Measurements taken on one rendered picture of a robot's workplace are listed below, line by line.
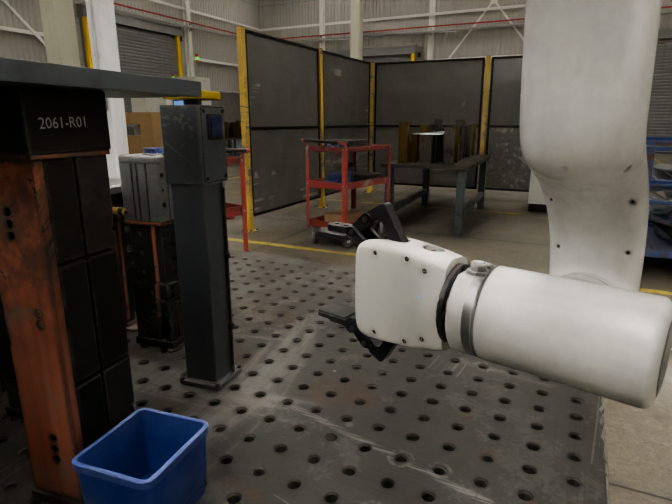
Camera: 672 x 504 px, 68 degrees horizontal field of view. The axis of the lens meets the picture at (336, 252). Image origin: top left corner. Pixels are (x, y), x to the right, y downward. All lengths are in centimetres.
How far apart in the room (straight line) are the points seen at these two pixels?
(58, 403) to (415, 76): 761
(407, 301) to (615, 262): 19
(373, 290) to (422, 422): 32
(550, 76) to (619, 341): 19
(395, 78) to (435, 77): 62
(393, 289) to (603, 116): 22
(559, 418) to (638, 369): 44
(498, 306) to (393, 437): 36
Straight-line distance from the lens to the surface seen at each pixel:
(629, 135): 41
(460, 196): 512
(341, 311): 56
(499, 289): 43
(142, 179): 95
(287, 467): 68
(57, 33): 809
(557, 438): 79
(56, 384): 61
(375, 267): 48
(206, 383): 86
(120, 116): 492
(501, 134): 767
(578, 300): 41
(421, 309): 46
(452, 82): 783
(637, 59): 41
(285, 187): 592
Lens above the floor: 112
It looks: 15 degrees down
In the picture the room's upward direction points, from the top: straight up
